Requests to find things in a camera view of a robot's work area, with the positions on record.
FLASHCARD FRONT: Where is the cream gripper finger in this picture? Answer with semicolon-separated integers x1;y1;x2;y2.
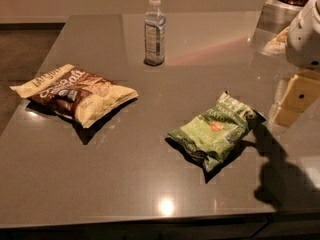
273;106;301;127

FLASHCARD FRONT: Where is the green jalapeno chip bag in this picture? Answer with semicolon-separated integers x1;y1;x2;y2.
168;92;266;173

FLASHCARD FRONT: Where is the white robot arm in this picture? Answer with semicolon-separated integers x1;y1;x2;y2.
272;0;320;127

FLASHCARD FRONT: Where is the brown and cream chip bag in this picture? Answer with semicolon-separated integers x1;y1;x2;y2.
11;64;138;128

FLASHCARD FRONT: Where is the clear plastic water bottle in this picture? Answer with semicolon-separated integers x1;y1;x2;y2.
144;0;166;66

